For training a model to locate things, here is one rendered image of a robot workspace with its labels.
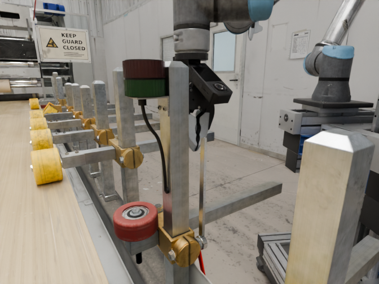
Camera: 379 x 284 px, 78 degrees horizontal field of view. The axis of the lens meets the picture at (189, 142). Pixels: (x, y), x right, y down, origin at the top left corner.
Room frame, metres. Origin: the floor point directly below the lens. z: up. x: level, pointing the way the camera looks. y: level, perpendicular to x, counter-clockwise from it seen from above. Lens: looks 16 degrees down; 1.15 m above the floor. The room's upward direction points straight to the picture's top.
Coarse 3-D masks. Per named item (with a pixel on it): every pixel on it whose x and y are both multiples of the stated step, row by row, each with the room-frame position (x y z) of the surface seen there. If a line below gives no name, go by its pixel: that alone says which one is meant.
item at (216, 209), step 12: (240, 192) 0.54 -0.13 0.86; (252, 192) 0.54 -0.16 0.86; (264, 192) 0.55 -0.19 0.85; (276, 192) 0.58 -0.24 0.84; (216, 204) 0.48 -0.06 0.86; (228, 204) 0.49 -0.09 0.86; (240, 204) 0.51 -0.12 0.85; (252, 204) 0.53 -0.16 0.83; (192, 216) 0.43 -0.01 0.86; (216, 216) 0.47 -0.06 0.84; (192, 228) 0.43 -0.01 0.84; (144, 240) 0.37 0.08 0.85; (156, 240) 0.38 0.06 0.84; (132, 252) 0.36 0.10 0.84
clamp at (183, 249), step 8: (160, 216) 0.42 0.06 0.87; (160, 224) 0.39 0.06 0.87; (160, 232) 0.38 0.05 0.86; (184, 232) 0.37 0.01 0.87; (192, 232) 0.37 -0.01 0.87; (160, 240) 0.38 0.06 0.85; (168, 240) 0.35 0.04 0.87; (176, 240) 0.35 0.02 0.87; (184, 240) 0.35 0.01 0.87; (192, 240) 0.35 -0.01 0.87; (160, 248) 0.38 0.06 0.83; (168, 248) 0.35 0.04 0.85; (176, 248) 0.34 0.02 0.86; (184, 248) 0.34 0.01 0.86; (192, 248) 0.35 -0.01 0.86; (168, 256) 0.34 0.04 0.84; (176, 256) 0.33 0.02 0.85; (184, 256) 0.34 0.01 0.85; (192, 256) 0.35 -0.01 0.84; (184, 264) 0.34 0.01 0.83
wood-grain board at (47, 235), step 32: (0, 128) 1.10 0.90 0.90; (0, 160) 0.67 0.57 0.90; (0, 192) 0.47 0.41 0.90; (32, 192) 0.47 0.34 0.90; (64, 192) 0.47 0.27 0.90; (0, 224) 0.35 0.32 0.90; (32, 224) 0.35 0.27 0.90; (64, 224) 0.35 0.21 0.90; (0, 256) 0.28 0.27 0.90; (32, 256) 0.28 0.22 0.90; (64, 256) 0.28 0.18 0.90; (96, 256) 0.28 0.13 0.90
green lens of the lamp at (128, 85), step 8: (128, 80) 0.33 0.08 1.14; (136, 80) 0.32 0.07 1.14; (144, 80) 0.32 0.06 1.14; (152, 80) 0.33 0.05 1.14; (160, 80) 0.34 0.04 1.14; (128, 88) 0.33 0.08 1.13; (136, 88) 0.32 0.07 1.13; (144, 88) 0.32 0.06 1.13; (152, 88) 0.33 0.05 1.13; (160, 88) 0.34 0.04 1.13; (136, 96) 0.32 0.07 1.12; (144, 96) 0.32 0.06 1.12
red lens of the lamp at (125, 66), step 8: (128, 64) 0.33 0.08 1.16; (136, 64) 0.32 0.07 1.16; (144, 64) 0.32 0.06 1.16; (152, 64) 0.33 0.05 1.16; (160, 64) 0.34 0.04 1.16; (128, 72) 0.33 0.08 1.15; (136, 72) 0.32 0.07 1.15; (144, 72) 0.32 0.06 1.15; (152, 72) 0.33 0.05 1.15; (160, 72) 0.34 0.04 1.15
